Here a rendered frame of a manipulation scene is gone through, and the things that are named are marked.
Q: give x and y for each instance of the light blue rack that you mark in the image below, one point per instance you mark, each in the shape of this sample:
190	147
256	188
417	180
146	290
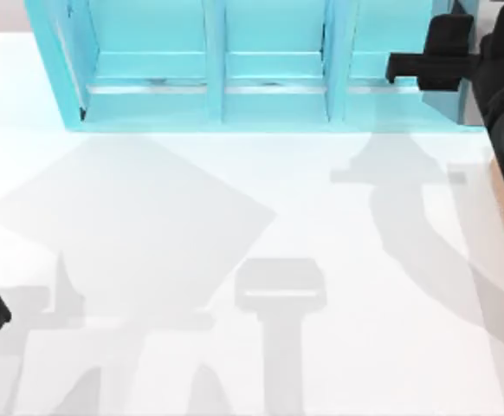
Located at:
273	108

